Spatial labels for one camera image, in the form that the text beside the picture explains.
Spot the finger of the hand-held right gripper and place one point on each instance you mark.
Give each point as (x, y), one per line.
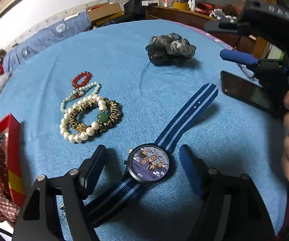
(222, 27)
(237, 56)

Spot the flat yellow dark box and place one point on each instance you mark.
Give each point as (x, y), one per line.
(109, 21)

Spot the brown cardboard box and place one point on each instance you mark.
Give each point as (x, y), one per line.
(104, 11)

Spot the blue blanket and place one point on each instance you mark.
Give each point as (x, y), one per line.
(134, 100)

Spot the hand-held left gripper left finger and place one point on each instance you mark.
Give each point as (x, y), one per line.
(96, 165)

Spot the small white bottle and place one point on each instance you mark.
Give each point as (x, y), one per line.
(191, 2)

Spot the leopard print scrunchie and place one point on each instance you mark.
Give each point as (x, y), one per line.
(114, 113)

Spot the small white box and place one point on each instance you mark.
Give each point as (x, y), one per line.
(147, 3)

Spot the red gift box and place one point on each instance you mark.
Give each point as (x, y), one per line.
(13, 160)

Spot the wooden dresser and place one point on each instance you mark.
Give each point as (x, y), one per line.
(174, 13)

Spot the black smartphone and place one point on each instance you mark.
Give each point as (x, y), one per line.
(247, 93)

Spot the black bag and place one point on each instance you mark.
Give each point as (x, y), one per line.
(134, 6)

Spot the blue checked pillow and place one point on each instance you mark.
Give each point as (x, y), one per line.
(59, 30)
(24, 52)

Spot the black sheer scrunchie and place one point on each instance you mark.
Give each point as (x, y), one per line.
(159, 55)

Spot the yellow tape roll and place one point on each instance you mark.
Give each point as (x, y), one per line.
(180, 5)

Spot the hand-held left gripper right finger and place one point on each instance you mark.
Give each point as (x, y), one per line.
(189, 170)

